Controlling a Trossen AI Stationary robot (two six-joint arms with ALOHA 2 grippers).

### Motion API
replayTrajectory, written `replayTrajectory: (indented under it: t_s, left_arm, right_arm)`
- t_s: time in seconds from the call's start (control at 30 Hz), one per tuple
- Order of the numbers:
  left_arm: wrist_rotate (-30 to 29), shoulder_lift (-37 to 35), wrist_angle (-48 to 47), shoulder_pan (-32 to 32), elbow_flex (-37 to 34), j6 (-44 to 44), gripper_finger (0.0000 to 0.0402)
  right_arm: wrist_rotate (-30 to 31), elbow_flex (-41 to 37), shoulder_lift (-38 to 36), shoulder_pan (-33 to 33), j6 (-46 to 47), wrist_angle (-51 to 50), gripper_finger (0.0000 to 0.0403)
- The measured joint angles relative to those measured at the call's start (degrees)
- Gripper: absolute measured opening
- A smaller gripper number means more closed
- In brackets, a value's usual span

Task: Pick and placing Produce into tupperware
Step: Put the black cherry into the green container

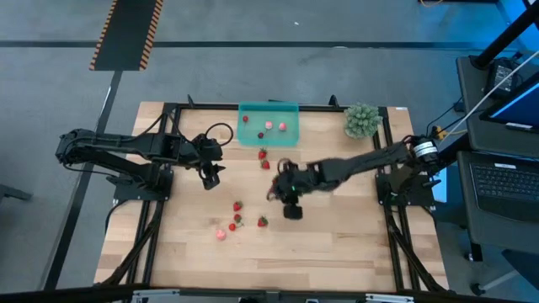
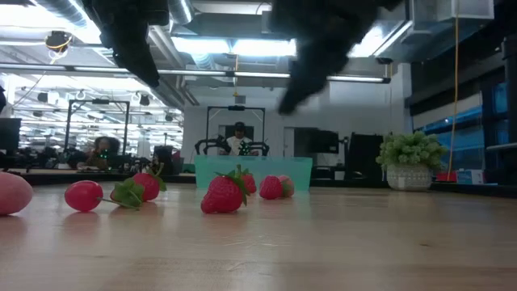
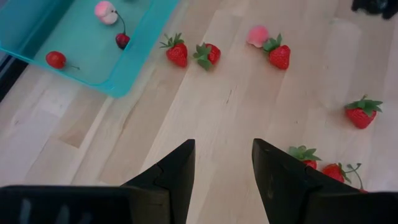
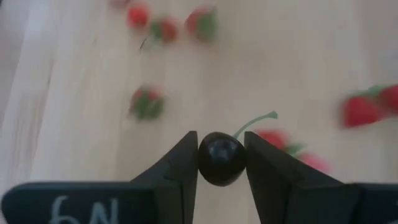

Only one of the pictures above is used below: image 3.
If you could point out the teal translucent plastic container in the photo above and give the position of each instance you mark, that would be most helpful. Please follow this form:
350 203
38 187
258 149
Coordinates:
87 62

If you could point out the bright red plastic cherry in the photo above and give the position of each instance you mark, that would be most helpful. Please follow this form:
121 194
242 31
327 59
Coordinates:
56 59

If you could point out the dark red plastic cherry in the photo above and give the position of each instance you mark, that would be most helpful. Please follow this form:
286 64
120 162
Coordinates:
122 40

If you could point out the pink plastic peach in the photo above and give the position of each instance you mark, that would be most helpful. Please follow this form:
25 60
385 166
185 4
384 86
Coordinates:
257 35
105 12

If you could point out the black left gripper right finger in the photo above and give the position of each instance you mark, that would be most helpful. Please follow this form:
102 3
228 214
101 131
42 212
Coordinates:
280 186

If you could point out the red plastic strawberry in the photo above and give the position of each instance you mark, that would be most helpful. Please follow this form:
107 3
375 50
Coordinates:
207 55
280 56
303 154
361 113
177 53
332 172

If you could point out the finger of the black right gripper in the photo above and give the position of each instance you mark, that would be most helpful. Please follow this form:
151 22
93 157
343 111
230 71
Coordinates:
370 6
393 9

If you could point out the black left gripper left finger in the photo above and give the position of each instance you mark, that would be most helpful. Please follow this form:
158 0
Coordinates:
177 180

